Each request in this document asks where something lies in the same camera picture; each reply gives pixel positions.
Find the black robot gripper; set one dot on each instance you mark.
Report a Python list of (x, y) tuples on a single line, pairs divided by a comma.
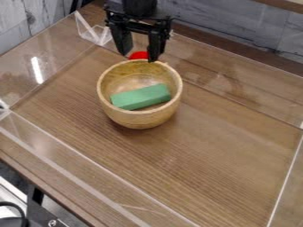
[(140, 15)]

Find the red fruit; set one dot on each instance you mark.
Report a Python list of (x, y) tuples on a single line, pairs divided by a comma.
[(139, 55)]

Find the wooden bowl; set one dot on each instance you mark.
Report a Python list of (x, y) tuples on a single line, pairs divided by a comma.
[(129, 75)]

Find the green rectangular block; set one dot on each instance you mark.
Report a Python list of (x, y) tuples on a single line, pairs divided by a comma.
[(143, 97)]

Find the clear acrylic corner bracket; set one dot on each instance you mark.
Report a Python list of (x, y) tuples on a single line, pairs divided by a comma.
[(96, 34)]

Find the black metal table frame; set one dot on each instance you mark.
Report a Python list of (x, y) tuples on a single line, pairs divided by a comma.
[(37, 215)]

